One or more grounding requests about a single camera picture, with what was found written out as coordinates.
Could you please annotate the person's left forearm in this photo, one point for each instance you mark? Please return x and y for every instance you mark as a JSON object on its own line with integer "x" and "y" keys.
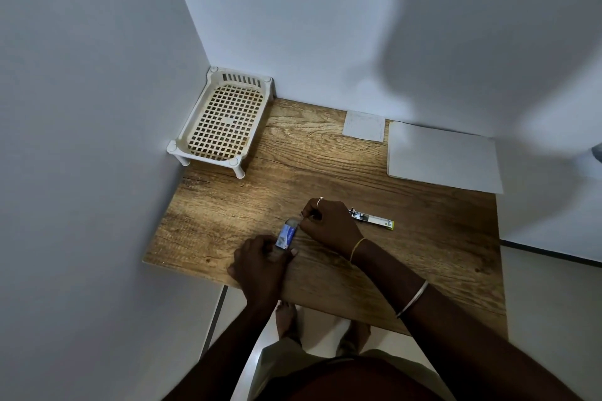
{"x": 225, "y": 353}

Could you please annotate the person's right forearm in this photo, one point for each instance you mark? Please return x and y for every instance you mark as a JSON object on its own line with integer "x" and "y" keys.
{"x": 447, "y": 330}

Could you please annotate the silver bangle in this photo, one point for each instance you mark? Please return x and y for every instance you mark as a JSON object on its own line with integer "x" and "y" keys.
{"x": 414, "y": 299}

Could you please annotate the yellow thread wristband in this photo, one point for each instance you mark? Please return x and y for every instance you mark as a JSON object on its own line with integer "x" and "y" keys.
{"x": 357, "y": 248}

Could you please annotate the person's left thumb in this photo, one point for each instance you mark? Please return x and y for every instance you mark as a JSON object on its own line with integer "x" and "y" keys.
{"x": 288, "y": 256}

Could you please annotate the large white paper sheet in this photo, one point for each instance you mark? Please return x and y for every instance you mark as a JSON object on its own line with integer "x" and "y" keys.
{"x": 444, "y": 158}

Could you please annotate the white plastic basket rack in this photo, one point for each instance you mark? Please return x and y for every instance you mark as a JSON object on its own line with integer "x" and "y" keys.
{"x": 225, "y": 123}

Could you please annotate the person's right hand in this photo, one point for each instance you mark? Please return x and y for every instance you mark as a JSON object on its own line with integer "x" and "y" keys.
{"x": 334, "y": 229}

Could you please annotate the person's left hand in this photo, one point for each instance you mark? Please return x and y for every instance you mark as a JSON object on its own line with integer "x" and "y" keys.
{"x": 256, "y": 269}

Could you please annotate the small blue label bottle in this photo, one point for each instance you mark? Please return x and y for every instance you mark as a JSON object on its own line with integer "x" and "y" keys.
{"x": 285, "y": 237}

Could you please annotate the person's right fingers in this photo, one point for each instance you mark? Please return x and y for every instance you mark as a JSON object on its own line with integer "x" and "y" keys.
{"x": 311, "y": 215}

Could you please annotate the grey round object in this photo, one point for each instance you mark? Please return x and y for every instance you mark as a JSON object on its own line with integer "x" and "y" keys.
{"x": 597, "y": 155}

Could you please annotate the person's foot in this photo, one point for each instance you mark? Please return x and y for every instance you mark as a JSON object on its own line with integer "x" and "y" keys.
{"x": 286, "y": 321}
{"x": 355, "y": 337}

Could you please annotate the person's left foot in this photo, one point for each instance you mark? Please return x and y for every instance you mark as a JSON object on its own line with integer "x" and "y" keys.
{"x": 286, "y": 321}

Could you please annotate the small square white paper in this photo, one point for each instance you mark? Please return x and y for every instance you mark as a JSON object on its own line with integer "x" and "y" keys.
{"x": 363, "y": 126}

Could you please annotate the brown shirt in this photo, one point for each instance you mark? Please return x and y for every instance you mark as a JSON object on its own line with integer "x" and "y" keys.
{"x": 357, "y": 382}

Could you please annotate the small silver yellow-tipped tool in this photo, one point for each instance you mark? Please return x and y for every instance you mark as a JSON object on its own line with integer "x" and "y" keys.
{"x": 374, "y": 219}

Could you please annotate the person's right foot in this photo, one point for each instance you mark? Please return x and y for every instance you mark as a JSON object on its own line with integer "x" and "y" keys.
{"x": 355, "y": 337}

